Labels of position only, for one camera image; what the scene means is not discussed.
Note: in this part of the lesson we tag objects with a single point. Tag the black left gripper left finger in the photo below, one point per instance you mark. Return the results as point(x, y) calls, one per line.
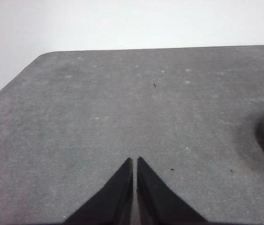
point(113, 201)

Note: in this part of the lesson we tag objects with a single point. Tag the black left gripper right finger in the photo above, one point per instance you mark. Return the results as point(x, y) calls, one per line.
point(155, 201)

